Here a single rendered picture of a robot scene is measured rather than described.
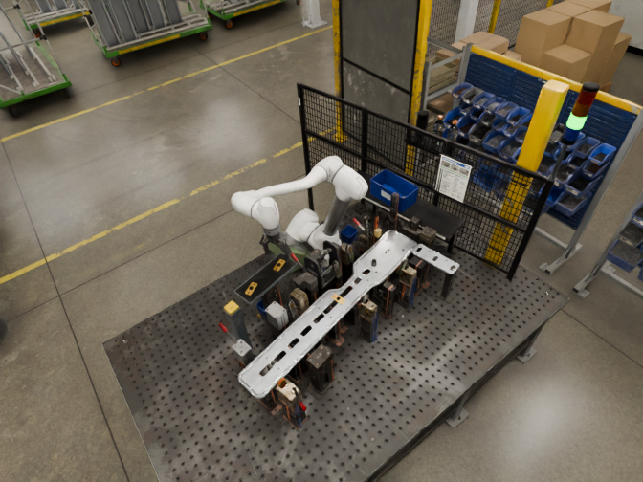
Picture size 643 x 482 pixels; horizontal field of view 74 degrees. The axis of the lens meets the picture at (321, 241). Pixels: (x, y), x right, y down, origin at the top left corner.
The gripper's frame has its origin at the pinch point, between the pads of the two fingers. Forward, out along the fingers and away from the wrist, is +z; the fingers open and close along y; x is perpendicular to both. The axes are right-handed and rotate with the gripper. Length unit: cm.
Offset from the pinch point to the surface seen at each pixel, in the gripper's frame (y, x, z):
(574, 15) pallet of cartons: 112, 485, 19
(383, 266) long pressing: 50, 37, 24
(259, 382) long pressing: 22, -60, 24
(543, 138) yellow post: 112, 92, -50
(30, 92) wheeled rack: -553, 187, 97
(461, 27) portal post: -12, 465, 40
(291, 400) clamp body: 43, -62, 18
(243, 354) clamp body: 9, -53, 18
